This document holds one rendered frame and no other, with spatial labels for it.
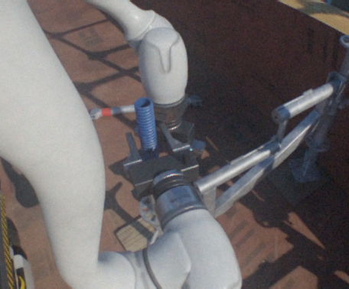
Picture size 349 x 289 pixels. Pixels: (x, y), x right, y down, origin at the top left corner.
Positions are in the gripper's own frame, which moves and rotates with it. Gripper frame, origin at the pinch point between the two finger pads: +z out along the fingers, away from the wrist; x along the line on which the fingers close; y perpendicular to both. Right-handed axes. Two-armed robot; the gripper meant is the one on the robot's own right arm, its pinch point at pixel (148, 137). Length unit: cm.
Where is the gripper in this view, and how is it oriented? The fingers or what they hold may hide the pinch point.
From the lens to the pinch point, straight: 64.8
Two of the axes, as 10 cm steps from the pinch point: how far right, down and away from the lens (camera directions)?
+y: -0.4, -6.8, -7.3
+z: -3.5, -6.8, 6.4
